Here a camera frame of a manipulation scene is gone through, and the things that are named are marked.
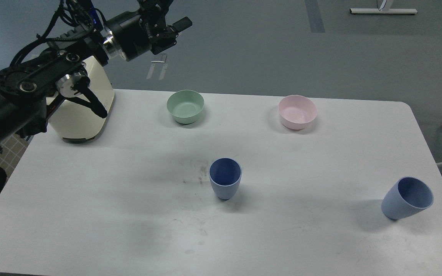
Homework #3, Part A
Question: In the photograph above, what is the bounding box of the blue cup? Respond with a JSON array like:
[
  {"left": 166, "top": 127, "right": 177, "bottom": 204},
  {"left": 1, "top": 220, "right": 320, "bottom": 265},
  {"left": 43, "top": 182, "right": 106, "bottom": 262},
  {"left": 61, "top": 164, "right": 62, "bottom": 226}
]
[
  {"left": 208, "top": 158, "right": 242, "bottom": 200},
  {"left": 381, "top": 177, "right": 434, "bottom": 220}
]

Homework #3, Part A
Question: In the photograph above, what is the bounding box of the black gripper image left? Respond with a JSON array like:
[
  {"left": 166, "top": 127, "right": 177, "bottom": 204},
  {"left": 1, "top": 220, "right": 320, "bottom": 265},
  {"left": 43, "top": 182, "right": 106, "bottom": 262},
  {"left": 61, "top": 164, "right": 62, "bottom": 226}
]
[{"left": 106, "top": 0, "right": 193, "bottom": 61}]

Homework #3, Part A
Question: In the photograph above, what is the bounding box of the pink bowl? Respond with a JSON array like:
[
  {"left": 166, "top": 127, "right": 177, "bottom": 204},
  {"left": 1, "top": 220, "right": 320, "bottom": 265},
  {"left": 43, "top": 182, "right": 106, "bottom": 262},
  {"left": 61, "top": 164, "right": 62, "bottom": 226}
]
[{"left": 278, "top": 95, "right": 318, "bottom": 130}]

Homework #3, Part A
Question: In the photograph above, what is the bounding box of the green bowl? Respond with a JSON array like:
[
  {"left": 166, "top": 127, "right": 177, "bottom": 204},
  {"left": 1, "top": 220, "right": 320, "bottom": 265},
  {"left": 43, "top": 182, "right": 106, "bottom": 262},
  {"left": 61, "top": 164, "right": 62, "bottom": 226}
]
[{"left": 167, "top": 90, "right": 205, "bottom": 125}]

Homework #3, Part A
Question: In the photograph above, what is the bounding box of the cream white toaster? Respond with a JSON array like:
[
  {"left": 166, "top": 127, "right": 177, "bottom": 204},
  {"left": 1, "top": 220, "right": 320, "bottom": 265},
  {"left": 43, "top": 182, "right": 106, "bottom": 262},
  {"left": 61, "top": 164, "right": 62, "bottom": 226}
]
[{"left": 49, "top": 56, "right": 115, "bottom": 144}]

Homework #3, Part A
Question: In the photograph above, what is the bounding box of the white desk leg base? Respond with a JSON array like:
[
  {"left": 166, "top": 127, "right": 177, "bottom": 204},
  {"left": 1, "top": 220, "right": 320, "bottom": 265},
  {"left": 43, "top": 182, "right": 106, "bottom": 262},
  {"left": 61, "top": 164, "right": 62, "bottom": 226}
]
[{"left": 349, "top": 0, "right": 418, "bottom": 15}]

